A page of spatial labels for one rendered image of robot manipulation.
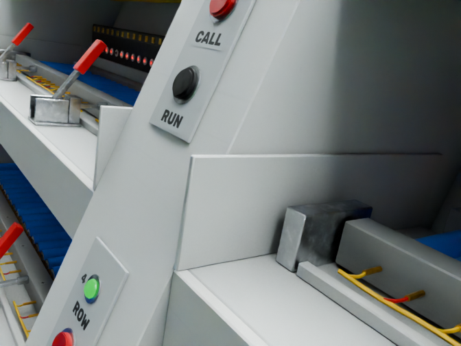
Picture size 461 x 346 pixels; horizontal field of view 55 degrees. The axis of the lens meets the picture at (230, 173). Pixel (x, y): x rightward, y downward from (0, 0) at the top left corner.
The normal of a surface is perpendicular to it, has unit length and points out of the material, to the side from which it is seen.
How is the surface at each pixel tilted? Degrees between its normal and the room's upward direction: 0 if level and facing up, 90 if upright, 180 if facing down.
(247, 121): 90
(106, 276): 90
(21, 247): 20
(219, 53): 90
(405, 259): 110
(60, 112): 90
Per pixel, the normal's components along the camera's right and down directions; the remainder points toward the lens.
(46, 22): 0.58, 0.31
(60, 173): -0.79, 0.03
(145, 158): -0.69, -0.29
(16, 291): 0.17, -0.95
